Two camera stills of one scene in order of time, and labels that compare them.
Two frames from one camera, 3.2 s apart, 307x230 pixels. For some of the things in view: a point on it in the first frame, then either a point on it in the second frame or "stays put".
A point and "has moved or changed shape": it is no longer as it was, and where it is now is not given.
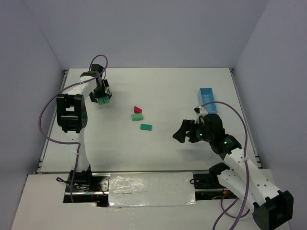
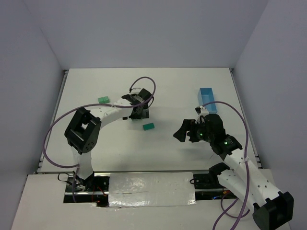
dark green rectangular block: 147,127 has moved or changed shape
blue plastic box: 206,95 stays put
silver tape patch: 154,189 stays put
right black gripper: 191,130 stays put
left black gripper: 101,92 to 140,114
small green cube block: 100,101 stays put
